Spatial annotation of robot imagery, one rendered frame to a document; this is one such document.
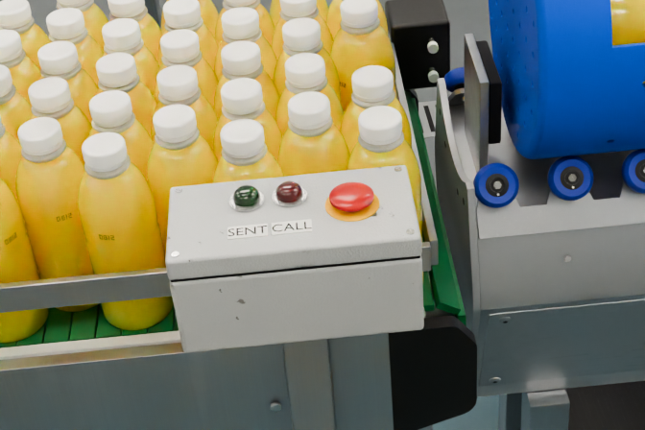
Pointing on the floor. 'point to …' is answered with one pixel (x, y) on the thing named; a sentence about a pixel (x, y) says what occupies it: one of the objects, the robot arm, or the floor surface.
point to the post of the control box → (309, 385)
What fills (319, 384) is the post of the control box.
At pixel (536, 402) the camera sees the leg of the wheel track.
